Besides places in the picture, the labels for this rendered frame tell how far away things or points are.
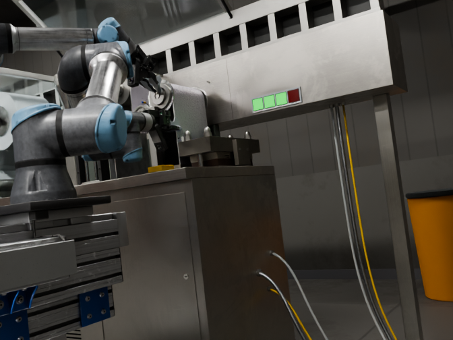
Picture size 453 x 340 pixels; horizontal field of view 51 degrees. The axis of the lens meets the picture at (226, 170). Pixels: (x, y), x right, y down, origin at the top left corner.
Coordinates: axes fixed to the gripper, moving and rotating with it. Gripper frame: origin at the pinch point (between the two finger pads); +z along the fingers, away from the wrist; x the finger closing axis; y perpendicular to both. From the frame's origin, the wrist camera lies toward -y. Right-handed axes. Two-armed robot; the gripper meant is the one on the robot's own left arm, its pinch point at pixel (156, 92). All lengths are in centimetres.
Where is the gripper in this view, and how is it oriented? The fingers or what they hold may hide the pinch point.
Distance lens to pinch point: 209.2
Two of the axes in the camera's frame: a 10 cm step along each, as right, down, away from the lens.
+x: -8.3, 1.3, 5.5
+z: 5.0, 6.3, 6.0
